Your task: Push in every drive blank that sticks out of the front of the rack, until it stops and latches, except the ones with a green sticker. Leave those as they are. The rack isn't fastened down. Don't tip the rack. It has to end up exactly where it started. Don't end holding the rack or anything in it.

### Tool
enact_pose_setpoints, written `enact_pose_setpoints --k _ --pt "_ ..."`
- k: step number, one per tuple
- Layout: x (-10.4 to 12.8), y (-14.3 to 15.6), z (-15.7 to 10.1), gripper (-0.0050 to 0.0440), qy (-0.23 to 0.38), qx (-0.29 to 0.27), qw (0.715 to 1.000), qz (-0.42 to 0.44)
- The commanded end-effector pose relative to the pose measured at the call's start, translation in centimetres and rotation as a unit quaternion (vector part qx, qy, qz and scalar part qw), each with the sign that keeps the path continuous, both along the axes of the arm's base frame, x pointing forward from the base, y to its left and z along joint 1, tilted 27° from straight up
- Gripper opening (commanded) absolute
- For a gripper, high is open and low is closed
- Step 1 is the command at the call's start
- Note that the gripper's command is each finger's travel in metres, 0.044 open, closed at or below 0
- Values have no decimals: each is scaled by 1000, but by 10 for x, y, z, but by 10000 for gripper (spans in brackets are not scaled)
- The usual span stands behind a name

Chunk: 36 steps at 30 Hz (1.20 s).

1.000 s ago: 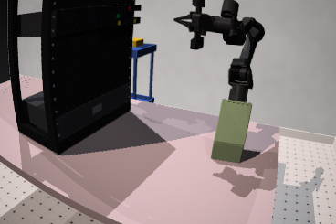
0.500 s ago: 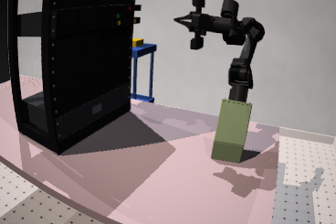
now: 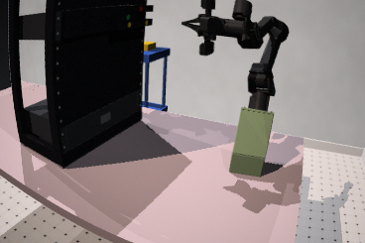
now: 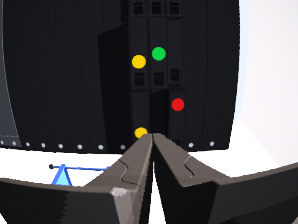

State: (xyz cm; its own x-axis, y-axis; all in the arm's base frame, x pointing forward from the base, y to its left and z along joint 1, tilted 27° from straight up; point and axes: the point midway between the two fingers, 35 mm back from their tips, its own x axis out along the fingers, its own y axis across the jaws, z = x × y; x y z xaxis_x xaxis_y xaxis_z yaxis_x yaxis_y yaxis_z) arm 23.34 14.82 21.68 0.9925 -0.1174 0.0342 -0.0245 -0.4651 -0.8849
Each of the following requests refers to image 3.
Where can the black server rack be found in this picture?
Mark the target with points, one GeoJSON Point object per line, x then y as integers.
{"type": "Point", "coordinates": [94, 82]}

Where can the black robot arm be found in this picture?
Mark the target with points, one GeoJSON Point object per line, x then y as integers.
{"type": "Point", "coordinates": [260, 75]}

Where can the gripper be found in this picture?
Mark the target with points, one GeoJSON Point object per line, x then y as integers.
{"type": "Point", "coordinates": [206, 48]}

